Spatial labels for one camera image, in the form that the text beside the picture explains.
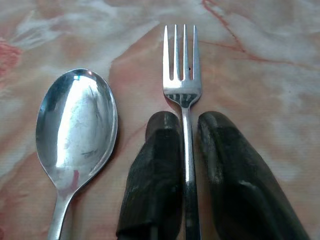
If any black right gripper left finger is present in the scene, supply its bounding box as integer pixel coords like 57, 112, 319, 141
115, 110, 186, 240

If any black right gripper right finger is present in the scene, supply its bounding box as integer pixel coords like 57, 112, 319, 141
197, 110, 311, 240

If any silver metal fork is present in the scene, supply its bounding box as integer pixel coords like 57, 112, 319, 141
162, 24, 203, 240

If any silver metal spoon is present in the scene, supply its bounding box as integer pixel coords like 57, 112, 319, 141
35, 68, 119, 240

